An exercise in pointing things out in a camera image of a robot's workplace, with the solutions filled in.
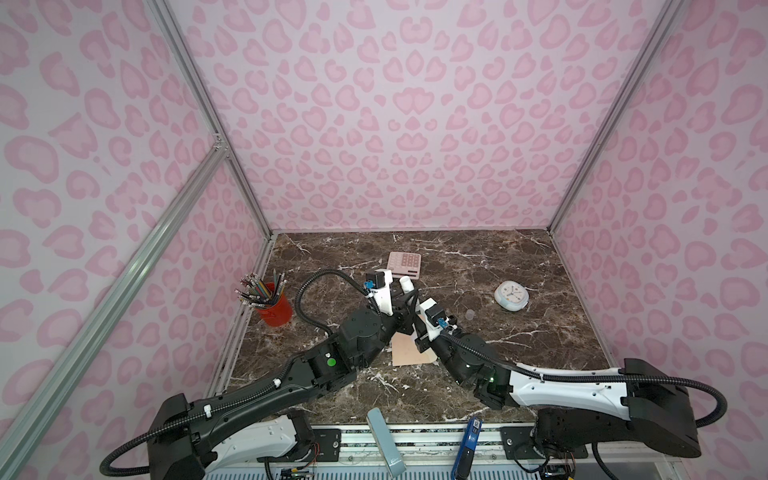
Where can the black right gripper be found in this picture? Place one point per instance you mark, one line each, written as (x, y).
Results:
(423, 342)

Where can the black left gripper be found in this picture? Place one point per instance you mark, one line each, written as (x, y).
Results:
(402, 315)

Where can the beige envelope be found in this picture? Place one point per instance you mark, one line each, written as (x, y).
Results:
(406, 353)

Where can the white glue stick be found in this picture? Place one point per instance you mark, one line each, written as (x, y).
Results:
(406, 284)

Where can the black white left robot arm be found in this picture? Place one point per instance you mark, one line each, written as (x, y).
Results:
(184, 436)

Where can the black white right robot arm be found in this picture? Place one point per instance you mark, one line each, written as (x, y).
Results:
(634, 403)

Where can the pink calculator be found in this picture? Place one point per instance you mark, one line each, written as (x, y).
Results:
(404, 264)

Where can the white round clock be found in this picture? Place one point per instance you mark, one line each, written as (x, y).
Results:
(511, 296)

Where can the light blue stapler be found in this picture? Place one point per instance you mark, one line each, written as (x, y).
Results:
(385, 443)

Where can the red pencil cup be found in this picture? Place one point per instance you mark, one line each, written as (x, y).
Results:
(277, 314)

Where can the blue utility knife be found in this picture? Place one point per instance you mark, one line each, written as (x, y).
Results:
(464, 459)

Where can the coloured pencils bundle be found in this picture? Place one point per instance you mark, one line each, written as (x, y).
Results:
(257, 293)

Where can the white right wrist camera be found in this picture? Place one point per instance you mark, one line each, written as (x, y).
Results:
(430, 309)

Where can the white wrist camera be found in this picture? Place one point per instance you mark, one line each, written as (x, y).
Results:
(378, 284)
(430, 309)

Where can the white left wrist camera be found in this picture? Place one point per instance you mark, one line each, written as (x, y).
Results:
(378, 284)

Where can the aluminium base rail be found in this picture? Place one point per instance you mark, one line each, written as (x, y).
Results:
(428, 451)

